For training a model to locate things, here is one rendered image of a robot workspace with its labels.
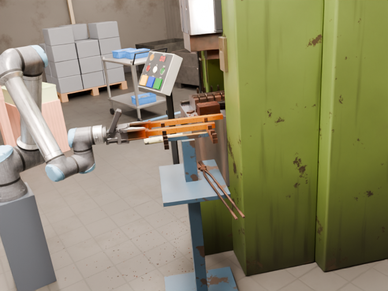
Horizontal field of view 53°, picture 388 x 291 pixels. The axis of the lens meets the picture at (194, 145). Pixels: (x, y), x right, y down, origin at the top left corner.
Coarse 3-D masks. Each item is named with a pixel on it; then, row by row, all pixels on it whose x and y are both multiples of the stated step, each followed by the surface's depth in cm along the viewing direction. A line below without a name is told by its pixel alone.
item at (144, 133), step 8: (144, 128) 178; (160, 128) 179; (168, 128) 178; (176, 128) 178; (184, 128) 178; (192, 128) 179; (200, 128) 179; (128, 136) 177; (136, 136) 177; (144, 136) 178
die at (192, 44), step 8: (184, 32) 229; (184, 40) 233; (192, 40) 216; (200, 40) 217; (208, 40) 218; (216, 40) 219; (192, 48) 218; (200, 48) 219; (208, 48) 219; (216, 48) 220
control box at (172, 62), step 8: (160, 56) 279; (168, 56) 271; (176, 56) 268; (152, 64) 284; (160, 64) 277; (168, 64) 269; (176, 64) 269; (144, 72) 290; (152, 72) 282; (160, 72) 274; (168, 72) 267; (176, 72) 271; (168, 80) 269; (144, 88) 289; (152, 88) 277; (160, 88) 269; (168, 88) 270
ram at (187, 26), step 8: (184, 0) 214; (192, 0) 204; (200, 0) 205; (208, 0) 206; (184, 8) 217; (192, 8) 205; (200, 8) 206; (208, 8) 207; (184, 16) 221; (192, 16) 207; (200, 16) 208; (208, 16) 208; (184, 24) 225; (192, 24) 208; (200, 24) 209; (208, 24) 210; (192, 32) 210; (200, 32) 211; (208, 32) 211
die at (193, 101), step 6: (222, 90) 250; (204, 96) 234; (210, 96) 233; (216, 96) 232; (222, 96) 231; (192, 102) 237; (198, 102) 229; (204, 102) 230; (192, 108) 240; (222, 108) 233
